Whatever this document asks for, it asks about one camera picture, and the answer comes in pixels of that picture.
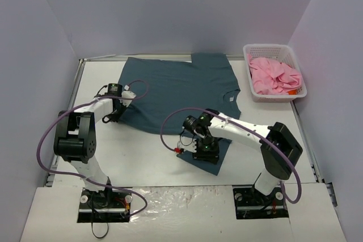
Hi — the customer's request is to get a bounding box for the teal blue t-shirt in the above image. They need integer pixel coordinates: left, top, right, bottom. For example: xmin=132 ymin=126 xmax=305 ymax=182
xmin=116 ymin=52 xmax=242 ymax=176

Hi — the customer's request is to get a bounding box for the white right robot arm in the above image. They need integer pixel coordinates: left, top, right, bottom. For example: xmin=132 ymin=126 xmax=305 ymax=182
xmin=175 ymin=109 xmax=303 ymax=204

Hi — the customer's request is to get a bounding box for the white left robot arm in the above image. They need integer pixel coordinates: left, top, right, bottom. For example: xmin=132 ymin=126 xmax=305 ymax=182
xmin=53 ymin=83 xmax=136 ymax=207

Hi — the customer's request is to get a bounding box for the pink t-shirt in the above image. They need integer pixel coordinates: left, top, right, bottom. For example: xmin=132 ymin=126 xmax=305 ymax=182
xmin=247 ymin=54 xmax=303 ymax=95

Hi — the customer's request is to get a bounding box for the orange garment in basket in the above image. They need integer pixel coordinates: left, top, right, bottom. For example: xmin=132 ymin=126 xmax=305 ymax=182
xmin=288 ymin=90 xmax=297 ymax=95

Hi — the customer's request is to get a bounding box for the white plastic basket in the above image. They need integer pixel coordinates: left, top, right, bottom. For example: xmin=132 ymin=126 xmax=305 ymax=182
xmin=243 ymin=44 xmax=307 ymax=102

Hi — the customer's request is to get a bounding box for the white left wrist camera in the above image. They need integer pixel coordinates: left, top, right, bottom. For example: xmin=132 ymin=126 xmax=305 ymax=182
xmin=120 ymin=85 xmax=136 ymax=108

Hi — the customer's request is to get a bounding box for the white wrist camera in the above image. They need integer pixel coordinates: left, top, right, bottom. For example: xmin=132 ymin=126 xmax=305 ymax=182
xmin=120 ymin=85 xmax=136 ymax=108
xmin=174 ymin=139 xmax=197 ymax=154

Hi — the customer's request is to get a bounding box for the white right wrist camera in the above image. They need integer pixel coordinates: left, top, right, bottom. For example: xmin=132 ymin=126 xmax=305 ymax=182
xmin=174 ymin=139 xmax=197 ymax=154

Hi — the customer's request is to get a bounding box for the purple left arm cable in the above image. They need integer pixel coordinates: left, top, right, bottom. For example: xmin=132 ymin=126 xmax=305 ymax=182
xmin=37 ymin=79 xmax=149 ymax=216

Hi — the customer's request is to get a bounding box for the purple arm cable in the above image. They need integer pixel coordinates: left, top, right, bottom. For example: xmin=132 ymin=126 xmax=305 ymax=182
xmin=160 ymin=107 xmax=303 ymax=205
xmin=37 ymin=79 xmax=149 ymax=216

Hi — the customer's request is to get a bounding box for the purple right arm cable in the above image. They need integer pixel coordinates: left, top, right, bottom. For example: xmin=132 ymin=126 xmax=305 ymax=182
xmin=160 ymin=107 xmax=303 ymax=205

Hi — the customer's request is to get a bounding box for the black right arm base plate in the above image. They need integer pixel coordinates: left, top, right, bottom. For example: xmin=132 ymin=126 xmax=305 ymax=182
xmin=233 ymin=186 xmax=289 ymax=220

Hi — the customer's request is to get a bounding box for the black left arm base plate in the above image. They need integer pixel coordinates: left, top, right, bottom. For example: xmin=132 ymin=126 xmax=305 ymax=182
xmin=77 ymin=189 xmax=133 ymax=223

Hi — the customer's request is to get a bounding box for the thin black cable loop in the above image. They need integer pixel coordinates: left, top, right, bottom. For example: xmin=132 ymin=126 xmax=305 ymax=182
xmin=91 ymin=207 xmax=111 ymax=239

